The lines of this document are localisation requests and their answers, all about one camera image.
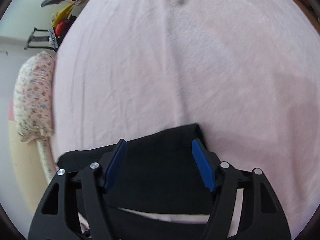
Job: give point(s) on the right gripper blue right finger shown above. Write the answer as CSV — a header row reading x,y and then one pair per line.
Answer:
x,y
206,162

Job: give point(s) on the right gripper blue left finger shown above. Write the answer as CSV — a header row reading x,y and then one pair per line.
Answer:
x,y
111,163

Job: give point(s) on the black pants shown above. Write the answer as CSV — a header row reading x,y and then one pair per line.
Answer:
x,y
159,175

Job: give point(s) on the floral pillow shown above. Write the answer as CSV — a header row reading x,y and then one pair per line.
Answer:
x,y
32,101

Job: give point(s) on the pink bed blanket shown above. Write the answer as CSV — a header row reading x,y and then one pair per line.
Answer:
x,y
247,71

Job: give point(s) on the black metal rack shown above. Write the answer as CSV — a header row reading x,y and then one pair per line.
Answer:
x,y
42,39

